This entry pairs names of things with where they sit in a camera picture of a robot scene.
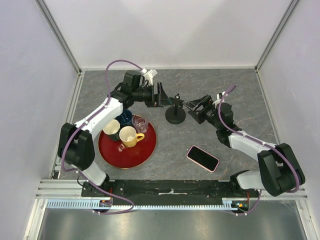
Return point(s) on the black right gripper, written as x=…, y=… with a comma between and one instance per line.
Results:
x=206, y=102

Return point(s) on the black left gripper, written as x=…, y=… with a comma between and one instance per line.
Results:
x=164, y=99

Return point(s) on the black phone stand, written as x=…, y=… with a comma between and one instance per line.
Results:
x=176, y=114

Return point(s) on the phone with pink case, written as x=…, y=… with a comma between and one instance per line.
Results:
x=203, y=158

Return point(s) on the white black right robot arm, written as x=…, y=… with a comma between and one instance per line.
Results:
x=279, y=171

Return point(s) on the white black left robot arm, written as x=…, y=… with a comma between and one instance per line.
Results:
x=76, y=141

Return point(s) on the clear drinking glass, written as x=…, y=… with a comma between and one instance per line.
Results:
x=140, y=124

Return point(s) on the dark blue mug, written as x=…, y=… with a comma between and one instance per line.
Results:
x=125, y=119

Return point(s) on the yellow mug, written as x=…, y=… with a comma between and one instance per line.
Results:
x=129, y=136

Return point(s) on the cream and green mug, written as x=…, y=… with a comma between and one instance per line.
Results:
x=112, y=130

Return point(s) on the red round tray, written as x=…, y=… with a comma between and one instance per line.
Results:
x=119, y=156

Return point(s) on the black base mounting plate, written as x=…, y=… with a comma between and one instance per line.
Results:
x=212, y=188

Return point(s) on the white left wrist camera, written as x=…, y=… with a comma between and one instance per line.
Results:
x=149, y=75

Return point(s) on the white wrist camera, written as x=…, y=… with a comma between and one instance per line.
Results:
x=220, y=96
x=149, y=75

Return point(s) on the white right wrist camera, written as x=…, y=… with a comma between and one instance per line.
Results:
x=220, y=96

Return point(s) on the aluminium frame post left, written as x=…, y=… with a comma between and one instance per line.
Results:
x=58, y=34

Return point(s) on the aluminium frame post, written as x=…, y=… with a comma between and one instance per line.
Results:
x=276, y=34
x=58, y=34

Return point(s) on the aluminium frame post right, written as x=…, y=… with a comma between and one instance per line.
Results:
x=276, y=34

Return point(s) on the aluminium frame rail front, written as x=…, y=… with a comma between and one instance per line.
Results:
x=70, y=189

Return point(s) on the light blue cable duct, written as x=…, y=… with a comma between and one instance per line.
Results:
x=90, y=204

